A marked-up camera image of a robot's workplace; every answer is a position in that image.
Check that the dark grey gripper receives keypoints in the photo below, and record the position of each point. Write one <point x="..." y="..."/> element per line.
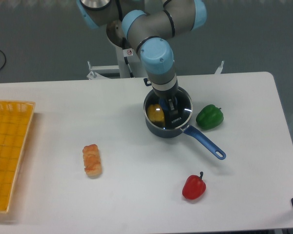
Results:
<point x="169" y="94"/>

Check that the glass pot lid blue knob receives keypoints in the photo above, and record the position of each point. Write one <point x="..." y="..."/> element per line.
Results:
<point x="173" y="119"/>

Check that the dark blue saucepan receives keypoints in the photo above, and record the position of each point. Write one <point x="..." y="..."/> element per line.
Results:
<point x="191" y="131"/>

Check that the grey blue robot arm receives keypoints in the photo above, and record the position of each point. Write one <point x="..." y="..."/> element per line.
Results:
<point x="147" y="33"/>

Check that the yellow bell pepper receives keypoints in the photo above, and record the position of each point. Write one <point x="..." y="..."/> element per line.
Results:
<point x="156" y="115"/>

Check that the green bell pepper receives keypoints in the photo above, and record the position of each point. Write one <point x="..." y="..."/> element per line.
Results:
<point x="209" y="117"/>

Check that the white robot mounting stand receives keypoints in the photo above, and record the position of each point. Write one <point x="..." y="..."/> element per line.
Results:
<point x="129" y="65"/>

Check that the red bell pepper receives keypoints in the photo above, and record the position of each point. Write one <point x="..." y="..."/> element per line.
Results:
<point x="194" y="187"/>

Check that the orange bread pastry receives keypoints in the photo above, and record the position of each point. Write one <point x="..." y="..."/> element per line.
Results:
<point x="92" y="160"/>

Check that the yellow woven basket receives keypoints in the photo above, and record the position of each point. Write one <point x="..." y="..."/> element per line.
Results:
<point x="15" y="121"/>

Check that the white table clamp bracket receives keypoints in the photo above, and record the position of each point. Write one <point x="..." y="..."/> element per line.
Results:
<point x="220" y="68"/>

